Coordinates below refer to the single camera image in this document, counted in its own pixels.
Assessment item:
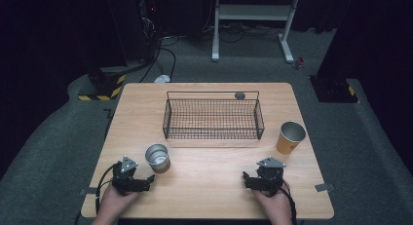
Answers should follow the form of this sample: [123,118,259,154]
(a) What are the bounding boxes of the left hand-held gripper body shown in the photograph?
[111,155,151,197]

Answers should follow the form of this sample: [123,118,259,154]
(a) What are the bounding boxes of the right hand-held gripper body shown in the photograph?
[249,156,287,198]

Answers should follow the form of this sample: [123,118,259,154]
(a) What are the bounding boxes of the silver metal cup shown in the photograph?
[144,143,171,174]

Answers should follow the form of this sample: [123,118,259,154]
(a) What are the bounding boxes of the tall orange paper cup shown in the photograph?
[276,121,307,156]

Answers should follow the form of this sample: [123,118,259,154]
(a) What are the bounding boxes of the black wire basket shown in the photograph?
[162,90,266,141]

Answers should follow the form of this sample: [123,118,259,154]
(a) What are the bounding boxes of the person's left hand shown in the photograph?
[102,185,141,218]

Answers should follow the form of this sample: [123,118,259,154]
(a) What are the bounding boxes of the person's right hand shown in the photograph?
[252,180,292,218]

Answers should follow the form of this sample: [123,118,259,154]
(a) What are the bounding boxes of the grey tape piece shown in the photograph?
[79,187,101,197]
[314,182,336,193]

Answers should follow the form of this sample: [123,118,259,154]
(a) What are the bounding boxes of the black yellow striped base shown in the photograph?
[308,75,361,105]
[77,66,128,102]

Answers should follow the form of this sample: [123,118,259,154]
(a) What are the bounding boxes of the white power adapter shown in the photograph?
[153,74,171,85]

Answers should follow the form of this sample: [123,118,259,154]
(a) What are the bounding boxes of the dark equipment rack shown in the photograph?
[135,0,164,64]

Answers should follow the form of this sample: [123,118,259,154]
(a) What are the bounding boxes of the white metal stand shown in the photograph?
[210,0,302,64]

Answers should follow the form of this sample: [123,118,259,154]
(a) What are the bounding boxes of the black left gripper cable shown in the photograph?
[94,162,122,216]

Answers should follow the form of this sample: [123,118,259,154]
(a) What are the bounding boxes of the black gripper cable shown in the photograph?
[278,185,298,225]
[94,162,122,216]

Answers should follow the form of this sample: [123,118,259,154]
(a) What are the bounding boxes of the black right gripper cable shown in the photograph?
[278,185,298,225]

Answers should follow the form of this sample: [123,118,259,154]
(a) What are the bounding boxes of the black floor cable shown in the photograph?
[138,36,180,84]

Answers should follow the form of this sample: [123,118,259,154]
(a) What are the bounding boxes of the tangle of floor cables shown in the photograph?
[200,20,284,44]

